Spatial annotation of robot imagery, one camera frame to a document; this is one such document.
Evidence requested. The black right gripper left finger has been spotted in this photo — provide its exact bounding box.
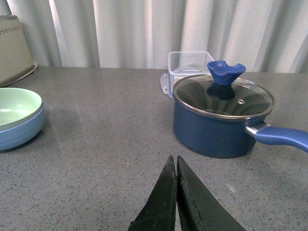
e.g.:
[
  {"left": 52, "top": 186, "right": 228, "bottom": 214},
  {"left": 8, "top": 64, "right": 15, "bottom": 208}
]
[{"left": 128, "top": 156, "right": 178, "bottom": 231}]

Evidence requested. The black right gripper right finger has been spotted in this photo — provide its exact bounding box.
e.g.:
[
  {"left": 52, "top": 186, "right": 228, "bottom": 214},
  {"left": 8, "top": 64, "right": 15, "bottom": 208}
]
[{"left": 177, "top": 156, "right": 245, "bottom": 231}]

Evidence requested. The blue bowl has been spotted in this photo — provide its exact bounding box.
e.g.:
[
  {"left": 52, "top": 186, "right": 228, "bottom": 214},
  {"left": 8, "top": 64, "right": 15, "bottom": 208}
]
[{"left": 0, "top": 105, "right": 45, "bottom": 151}]

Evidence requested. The green bowl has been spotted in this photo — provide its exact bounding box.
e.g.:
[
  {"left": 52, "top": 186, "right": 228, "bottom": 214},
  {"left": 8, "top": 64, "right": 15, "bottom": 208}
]
[{"left": 0, "top": 88, "right": 43, "bottom": 131}]

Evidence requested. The blue saucepan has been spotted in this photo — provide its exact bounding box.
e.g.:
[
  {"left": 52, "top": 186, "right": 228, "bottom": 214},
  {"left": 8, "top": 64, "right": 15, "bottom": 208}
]
[{"left": 173, "top": 101, "right": 308, "bottom": 158}]

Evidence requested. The glass lid with blue knob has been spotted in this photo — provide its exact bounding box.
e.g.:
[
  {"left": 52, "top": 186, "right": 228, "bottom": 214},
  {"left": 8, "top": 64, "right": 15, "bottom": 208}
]
[{"left": 173, "top": 61, "right": 274, "bottom": 120}]

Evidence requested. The clear plastic container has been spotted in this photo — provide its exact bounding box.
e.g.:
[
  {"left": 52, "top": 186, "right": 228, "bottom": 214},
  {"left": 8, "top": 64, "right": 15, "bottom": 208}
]
[{"left": 160, "top": 51, "right": 214, "bottom": 98}]

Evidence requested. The cream toaster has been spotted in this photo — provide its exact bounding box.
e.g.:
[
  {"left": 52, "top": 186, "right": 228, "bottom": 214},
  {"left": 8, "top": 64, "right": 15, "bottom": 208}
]
[{"left": 0, "top": 15, "right": 38, "bottom": 87}]

